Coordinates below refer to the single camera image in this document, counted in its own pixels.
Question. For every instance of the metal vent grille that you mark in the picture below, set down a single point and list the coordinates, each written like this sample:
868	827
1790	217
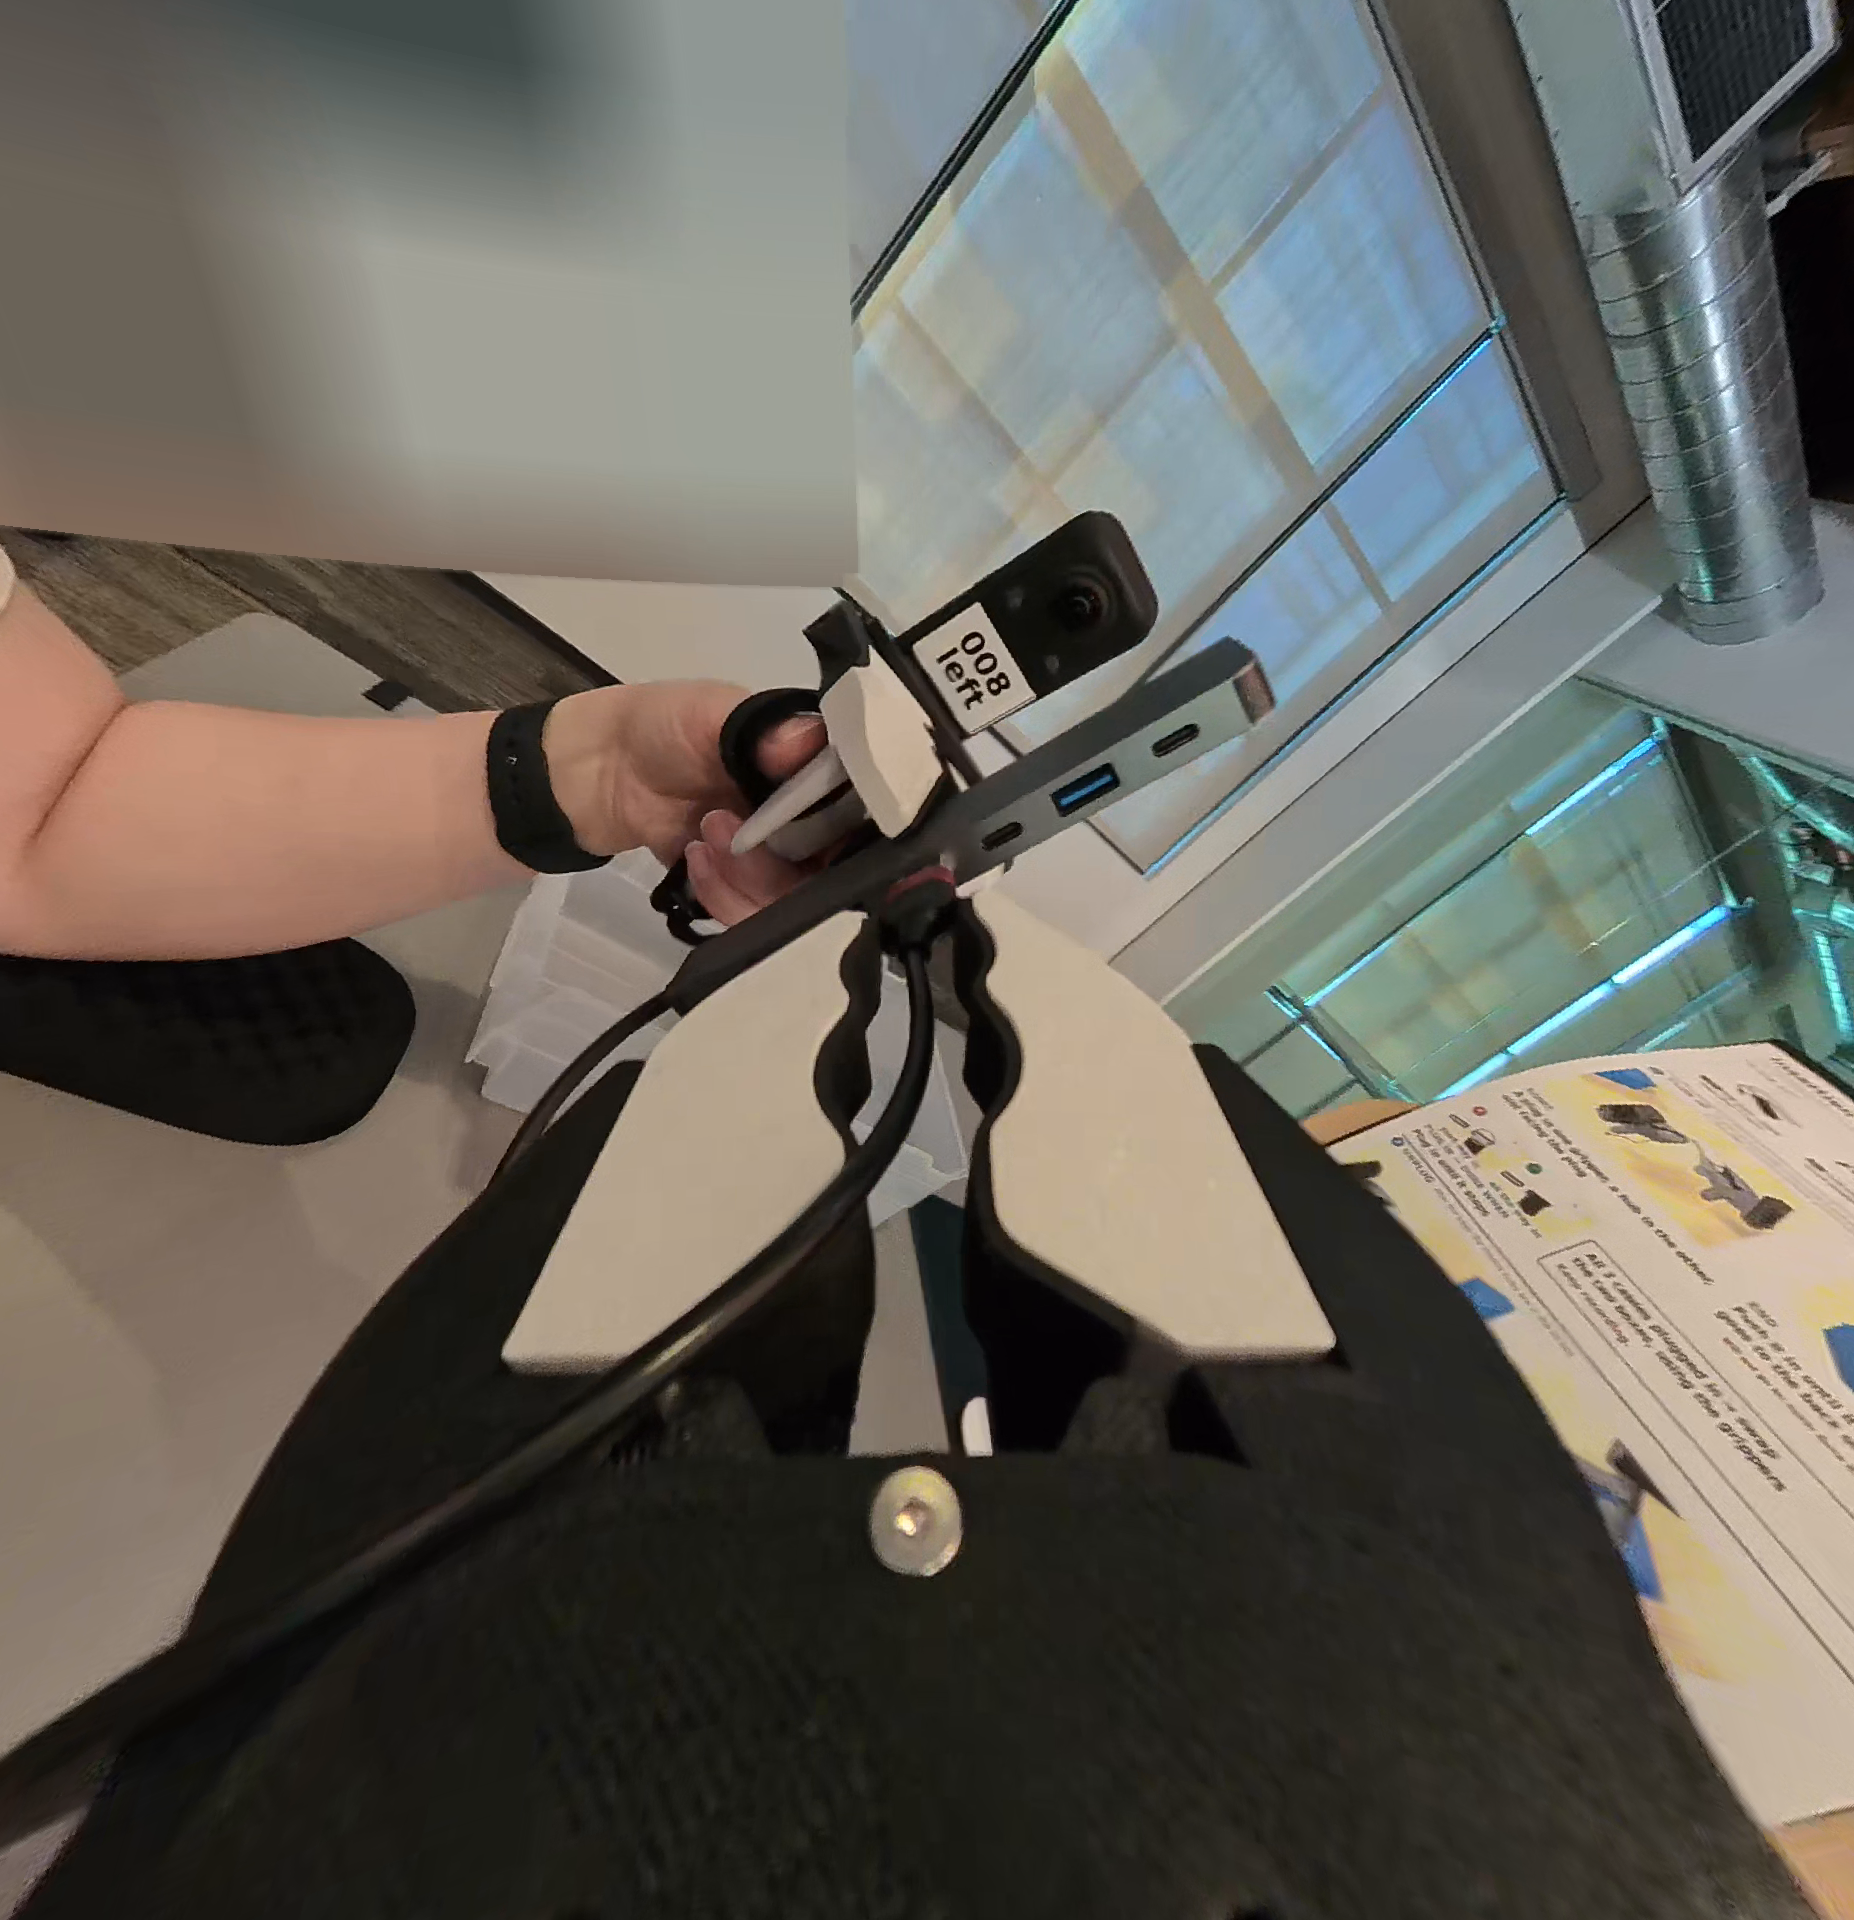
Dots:
1755	72

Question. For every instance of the printed instruction sheet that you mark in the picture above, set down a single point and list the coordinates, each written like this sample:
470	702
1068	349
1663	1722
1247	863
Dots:
1663	1323

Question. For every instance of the silver metal duct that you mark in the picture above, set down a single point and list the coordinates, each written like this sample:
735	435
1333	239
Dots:
1706	419

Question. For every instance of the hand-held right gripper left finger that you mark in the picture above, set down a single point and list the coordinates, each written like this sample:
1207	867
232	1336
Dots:
688	1168

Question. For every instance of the grey usb hub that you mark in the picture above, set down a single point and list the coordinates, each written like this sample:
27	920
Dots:
1132	750

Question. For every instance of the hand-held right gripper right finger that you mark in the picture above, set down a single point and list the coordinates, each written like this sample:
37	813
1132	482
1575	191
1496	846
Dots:
1122	1158

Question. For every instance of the glass window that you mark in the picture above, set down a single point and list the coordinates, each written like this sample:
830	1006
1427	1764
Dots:
1164	375

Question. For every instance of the clear plastic bin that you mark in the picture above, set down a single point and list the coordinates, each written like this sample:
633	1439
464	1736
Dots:
583	993

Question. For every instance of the person's left forearm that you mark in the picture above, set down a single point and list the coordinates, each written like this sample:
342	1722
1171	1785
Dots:
240	798

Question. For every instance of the person's left hand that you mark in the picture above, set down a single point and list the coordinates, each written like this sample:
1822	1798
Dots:
640	768

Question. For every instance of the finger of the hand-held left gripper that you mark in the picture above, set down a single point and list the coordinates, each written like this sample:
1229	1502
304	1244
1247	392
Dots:
889	742

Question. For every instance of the black wristband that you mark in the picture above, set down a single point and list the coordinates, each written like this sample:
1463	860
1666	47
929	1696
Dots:
537	790

